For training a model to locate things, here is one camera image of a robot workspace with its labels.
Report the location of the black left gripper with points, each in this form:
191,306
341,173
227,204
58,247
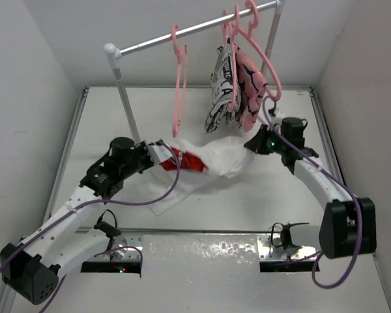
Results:
143,147

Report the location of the white silver clothes rack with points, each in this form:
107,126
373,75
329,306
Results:
152,63

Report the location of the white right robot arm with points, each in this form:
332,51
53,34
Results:
344,222

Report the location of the pink print shirt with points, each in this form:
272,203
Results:
255,91

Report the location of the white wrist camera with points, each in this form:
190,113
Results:
274,117
159,151

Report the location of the pink hanger holding print shirt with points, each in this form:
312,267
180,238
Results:
229,32

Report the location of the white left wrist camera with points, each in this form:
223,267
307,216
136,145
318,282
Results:
159,151

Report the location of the black white print shirt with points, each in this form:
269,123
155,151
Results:
221,92

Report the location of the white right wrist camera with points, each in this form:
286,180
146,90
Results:
274,117

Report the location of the white red print t-shirt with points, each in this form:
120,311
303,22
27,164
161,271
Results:
190,168

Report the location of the silver front mounting rail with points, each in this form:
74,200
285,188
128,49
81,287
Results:
195,243

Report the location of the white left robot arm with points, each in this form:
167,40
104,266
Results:
34,267

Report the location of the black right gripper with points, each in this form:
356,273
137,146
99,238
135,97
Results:
256,143

